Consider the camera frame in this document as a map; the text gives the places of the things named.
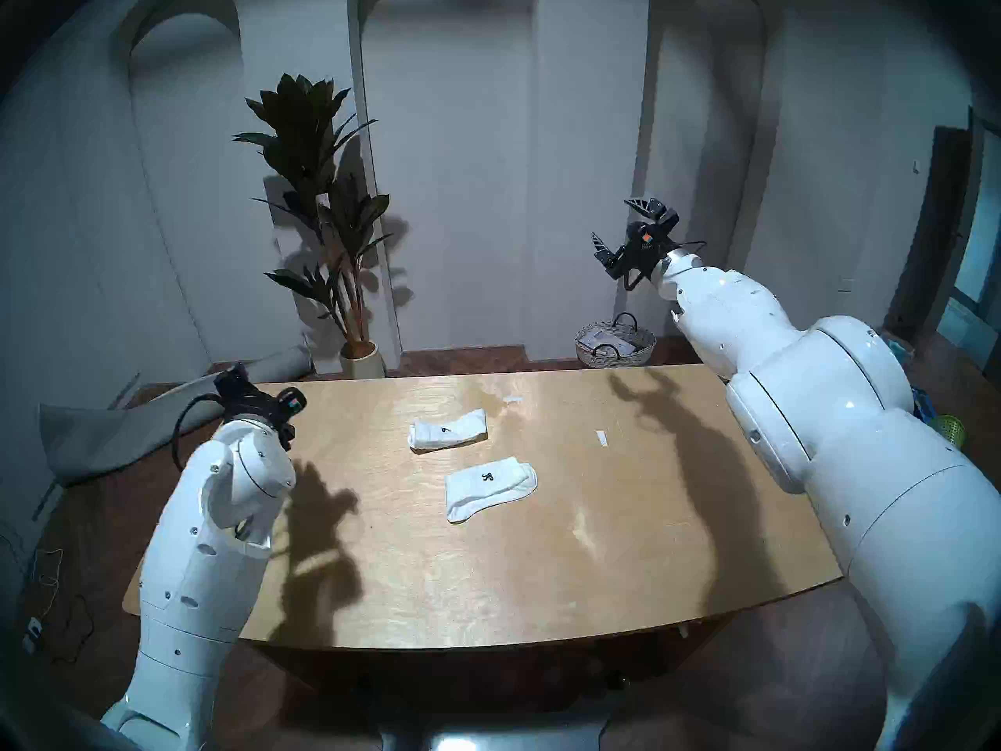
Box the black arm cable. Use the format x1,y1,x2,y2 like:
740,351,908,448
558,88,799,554
622,239,709,291
170,393,229,473

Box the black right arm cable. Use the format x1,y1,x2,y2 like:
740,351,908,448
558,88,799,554
622,239,709,291

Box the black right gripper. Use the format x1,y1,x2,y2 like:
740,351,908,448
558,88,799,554
592,196,680,282

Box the wicker basket with black handles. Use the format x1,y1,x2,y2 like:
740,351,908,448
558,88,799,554
575,313,658,368

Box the white sock with black logo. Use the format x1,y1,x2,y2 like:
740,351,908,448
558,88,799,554
407,410,489,451
445,457,539,523

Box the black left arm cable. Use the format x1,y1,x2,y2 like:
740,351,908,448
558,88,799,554
170,393,229,473

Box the magazine in basket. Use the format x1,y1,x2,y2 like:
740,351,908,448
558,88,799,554
580,327,640,358

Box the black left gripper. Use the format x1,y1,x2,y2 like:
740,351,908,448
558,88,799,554
213,366,308,450

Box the rolled grey carpet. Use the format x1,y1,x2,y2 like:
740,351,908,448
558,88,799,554
39,344,312,488

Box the white plant pot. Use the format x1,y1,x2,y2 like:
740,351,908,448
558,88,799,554
338,341,386,379

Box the thin floor cables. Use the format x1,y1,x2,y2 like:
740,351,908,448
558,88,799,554
0,523,95,664

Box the tall green leafy plant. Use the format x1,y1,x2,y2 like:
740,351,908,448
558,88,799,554
232,74,392,347

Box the dark door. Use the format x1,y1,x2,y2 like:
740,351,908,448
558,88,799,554
892,128,974,343

